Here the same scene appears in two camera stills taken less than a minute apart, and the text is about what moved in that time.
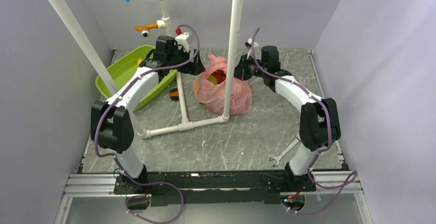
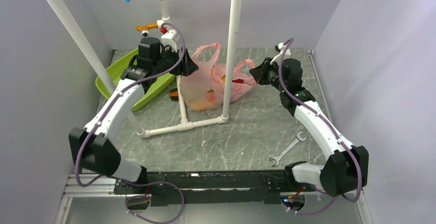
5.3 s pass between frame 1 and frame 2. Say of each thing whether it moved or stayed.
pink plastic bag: moved
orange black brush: stayed
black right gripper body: moved
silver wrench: stayed
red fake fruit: moved
